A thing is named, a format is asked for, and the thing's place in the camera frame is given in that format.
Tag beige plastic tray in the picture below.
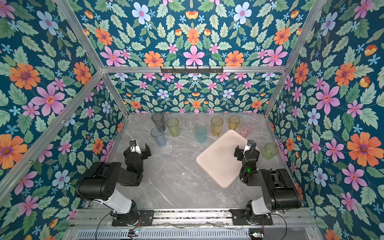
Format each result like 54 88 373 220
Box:
196 130 253 189

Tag light blue tumbler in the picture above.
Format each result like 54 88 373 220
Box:
150 127 167 147

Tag grey smoky tumbler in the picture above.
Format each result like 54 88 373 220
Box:
151 113 166 131

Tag tall green faceted tumbler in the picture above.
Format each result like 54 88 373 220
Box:
166 118 180 138

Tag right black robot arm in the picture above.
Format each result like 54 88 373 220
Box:
234 143 302 225

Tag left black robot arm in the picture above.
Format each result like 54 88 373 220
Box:
76 140 152 226

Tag short green tumbler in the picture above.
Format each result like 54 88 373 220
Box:
263 143 279 160

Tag pink tumbler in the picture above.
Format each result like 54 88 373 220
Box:
241 122 254 138

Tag short yellow tumbler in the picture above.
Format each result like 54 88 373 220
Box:
229 116 241 131

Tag tall yellow tumbler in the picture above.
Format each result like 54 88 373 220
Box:
211 117 224 137

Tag teal dotted tumbler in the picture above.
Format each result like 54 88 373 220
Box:
195 126 208 144

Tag clear glass tumbler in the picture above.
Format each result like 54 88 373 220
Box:
186 115 197 132

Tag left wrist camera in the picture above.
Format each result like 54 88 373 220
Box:
129 140 142 155

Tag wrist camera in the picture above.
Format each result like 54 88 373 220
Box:
244 140 257 155
129 140 142 155

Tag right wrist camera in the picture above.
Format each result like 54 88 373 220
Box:
244 140 257 155

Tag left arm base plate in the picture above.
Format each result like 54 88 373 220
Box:
112 210 155 227

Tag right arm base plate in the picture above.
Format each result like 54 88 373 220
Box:
229 209 273 226

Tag aluminium front rail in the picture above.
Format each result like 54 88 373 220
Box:
69 208 318 229

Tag white vented cable duct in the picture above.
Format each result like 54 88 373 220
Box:
75 229 251 240

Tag metal hook rail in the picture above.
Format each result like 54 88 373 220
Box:
160 67 224 74

